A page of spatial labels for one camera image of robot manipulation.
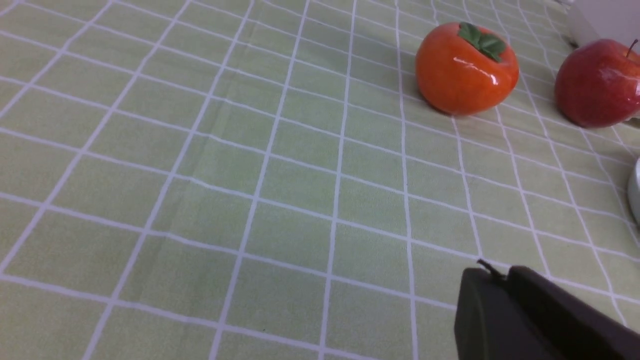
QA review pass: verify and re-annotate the red apple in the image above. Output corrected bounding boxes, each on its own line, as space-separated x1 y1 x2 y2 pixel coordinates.
554 38 640 129

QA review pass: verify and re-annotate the orange persimmon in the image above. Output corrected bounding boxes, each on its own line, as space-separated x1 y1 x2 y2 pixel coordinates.
414 22 520 116

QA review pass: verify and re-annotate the white toaster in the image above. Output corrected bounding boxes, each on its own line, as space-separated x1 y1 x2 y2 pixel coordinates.
566 0 640 47

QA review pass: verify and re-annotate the green checked tablecloth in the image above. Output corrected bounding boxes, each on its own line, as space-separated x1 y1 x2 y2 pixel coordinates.
0 0 639 360

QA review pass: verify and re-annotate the pale blue plate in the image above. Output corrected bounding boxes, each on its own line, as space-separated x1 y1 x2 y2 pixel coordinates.
626 158 640 227

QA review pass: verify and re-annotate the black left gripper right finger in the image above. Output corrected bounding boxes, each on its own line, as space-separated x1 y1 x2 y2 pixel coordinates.
506 265 640 360

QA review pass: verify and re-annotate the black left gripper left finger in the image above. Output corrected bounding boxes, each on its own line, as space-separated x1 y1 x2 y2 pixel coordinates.
454 268 551 360

